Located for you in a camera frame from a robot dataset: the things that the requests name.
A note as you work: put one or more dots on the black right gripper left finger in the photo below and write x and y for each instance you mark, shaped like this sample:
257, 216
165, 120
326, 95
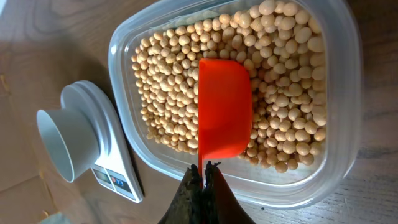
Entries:
185, 207

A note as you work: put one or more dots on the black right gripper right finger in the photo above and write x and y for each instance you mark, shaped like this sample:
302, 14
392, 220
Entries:
220, 204

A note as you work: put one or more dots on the red plastic measuring scoop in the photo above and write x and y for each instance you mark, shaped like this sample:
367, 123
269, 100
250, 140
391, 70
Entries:
224, 110

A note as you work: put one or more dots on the white digital kitchen scale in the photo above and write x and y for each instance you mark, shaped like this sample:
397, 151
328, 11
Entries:
113, 169

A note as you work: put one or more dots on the grey round bowl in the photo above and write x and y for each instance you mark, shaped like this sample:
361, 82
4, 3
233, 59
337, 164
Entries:
70, 141

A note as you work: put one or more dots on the clear plastic container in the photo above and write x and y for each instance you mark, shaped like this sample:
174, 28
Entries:
254, 184

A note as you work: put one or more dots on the brown cardboard panel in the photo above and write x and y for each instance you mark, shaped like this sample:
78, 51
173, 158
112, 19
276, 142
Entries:
31, 189

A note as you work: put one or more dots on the pile of soybeans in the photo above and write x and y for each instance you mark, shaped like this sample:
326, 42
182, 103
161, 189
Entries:
281, 46

